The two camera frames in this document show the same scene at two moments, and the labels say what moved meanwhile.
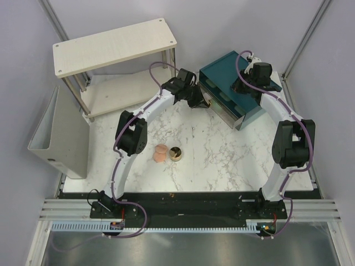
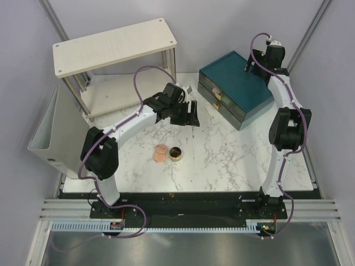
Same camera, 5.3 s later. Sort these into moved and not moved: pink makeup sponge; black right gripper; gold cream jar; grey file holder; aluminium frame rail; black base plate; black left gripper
Moved: black right gripper; black left gripper
Not moved: aluminium frame rail; pink makeup sponge; grey file holder; gold cream jar; black base plate
